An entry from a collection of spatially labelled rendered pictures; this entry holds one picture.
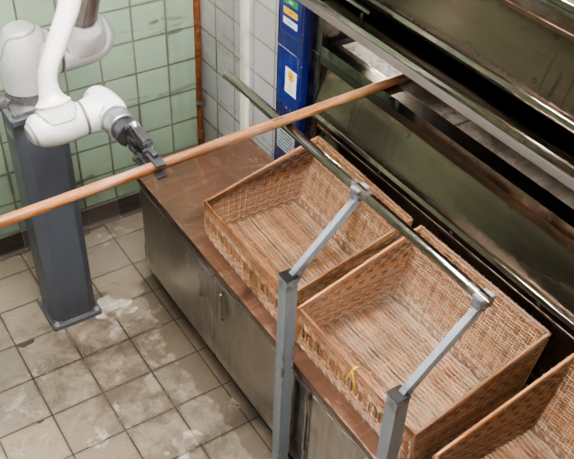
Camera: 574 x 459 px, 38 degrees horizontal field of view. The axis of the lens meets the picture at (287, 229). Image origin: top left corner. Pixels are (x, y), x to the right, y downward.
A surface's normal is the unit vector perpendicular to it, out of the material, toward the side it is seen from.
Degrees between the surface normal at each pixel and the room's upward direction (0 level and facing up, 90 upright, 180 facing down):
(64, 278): 90
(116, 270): 0
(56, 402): 0
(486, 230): 70
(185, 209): 0
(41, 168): 90
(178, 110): 90
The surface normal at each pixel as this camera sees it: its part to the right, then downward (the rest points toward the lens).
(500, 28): -0.77, 0.04
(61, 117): 0.45, 0.13
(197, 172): 0.04, -0.77
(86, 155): 0.54, 0.55
